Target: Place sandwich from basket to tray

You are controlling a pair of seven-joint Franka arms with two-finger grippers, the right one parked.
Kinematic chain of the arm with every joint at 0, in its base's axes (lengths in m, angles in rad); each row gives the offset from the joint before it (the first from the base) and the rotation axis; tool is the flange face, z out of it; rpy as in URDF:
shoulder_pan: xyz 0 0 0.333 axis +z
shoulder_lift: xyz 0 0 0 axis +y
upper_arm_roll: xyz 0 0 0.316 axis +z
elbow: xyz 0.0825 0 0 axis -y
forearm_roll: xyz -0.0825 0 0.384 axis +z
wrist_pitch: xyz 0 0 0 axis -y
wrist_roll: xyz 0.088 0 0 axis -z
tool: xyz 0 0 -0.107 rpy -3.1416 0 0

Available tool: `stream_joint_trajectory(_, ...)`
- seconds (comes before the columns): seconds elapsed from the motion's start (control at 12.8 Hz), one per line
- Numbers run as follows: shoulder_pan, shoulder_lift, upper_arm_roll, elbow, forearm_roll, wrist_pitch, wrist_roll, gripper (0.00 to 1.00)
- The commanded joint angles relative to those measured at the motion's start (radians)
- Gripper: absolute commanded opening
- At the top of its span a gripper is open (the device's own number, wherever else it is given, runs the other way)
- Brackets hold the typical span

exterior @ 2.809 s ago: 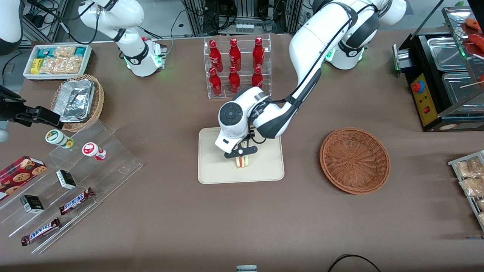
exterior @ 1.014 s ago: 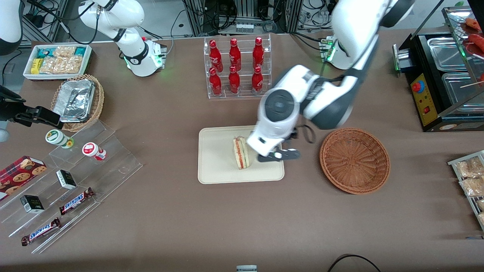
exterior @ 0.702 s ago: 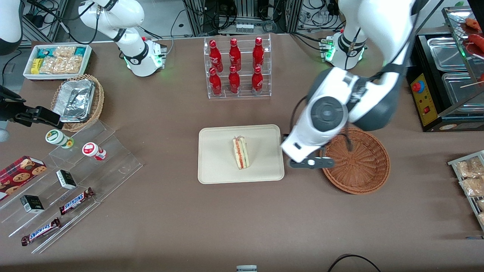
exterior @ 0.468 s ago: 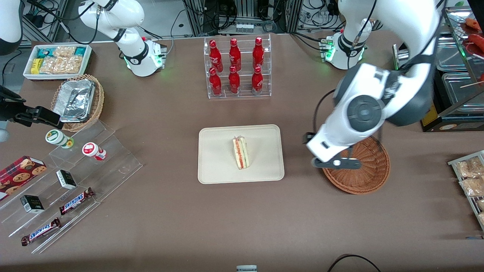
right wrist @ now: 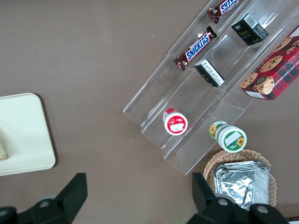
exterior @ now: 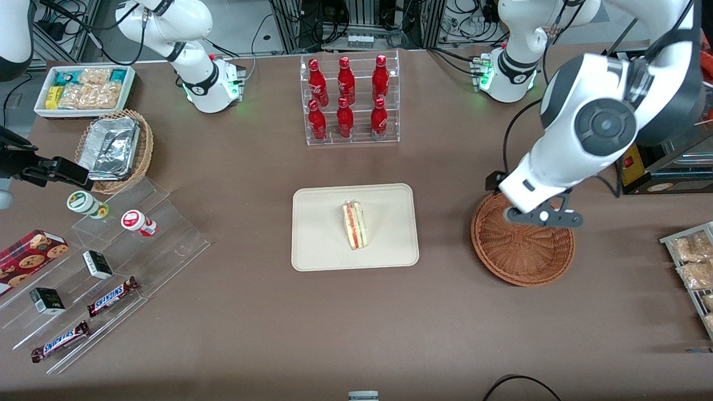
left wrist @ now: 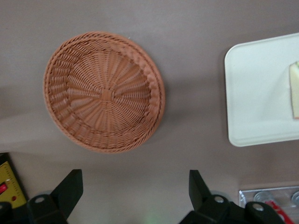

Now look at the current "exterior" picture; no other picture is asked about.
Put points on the small grey device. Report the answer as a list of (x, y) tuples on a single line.
[(363, 396)]

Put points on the green lid yogurt cup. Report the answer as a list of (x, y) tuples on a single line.
[(82, 201)]

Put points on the snickers chocolate bar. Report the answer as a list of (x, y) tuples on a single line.
[(60, 341), (111, 297)]

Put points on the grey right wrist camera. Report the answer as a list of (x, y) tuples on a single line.
[(4, 199)]

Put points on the aluminium frame rack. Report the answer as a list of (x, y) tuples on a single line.
[(429, 22)]

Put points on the large clear fried snack bag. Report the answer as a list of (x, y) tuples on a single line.
[(89, 96)]

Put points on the white power strip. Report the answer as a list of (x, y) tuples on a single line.
[(360, 40)]

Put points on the small clear fried snack bag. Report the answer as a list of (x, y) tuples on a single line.
[(94, 76)]

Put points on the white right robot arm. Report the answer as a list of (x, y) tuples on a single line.
[(189, 28)]

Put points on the small black carton box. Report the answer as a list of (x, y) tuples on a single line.
[(47, 301), (97, 264)]

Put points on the clear acrylic stepped display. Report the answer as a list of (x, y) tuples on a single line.
[(167, 245)]

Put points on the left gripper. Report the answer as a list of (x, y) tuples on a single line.
[(491, 180)]

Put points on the teal snack packet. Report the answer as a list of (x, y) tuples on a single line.
[(66, 78), (117, 76)]

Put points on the triangle sandwich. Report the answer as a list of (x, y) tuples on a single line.
[(356, 225)]

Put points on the red tartan cookie box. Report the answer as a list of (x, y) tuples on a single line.
[(28, 259)]

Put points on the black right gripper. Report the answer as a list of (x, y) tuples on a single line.
[(15, 165)]

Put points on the clear bag of fried snacks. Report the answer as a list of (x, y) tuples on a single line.
[(708, 302), (709, 323), (696, 274), (690, 248)]

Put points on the cream plastic tray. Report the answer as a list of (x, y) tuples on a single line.
[(317, 234)]

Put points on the white rectangular snack bin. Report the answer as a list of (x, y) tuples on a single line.
[(129, 92)]

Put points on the aluminium foil tray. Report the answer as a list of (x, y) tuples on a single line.
[(111, 147)]

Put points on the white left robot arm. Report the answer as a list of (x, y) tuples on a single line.
[(604, 125)]

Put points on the yellow snack packet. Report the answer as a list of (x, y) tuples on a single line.
[(53, 97)]

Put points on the red lid yogurt cup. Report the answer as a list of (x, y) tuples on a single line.
[(133, 220)]

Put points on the red cola bottle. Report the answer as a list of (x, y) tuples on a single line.
[(345, 121), (379, 121), (318, 83), (346, 82), (380, 81), (317, 123)]

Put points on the round brown wicker basket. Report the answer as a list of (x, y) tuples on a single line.
[(518, 256)]

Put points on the oval tan wicker basket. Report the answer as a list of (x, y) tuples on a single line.
[(143, 150)]

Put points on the clear acrylic bottle rack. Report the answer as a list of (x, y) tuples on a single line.
[(359, 120)]

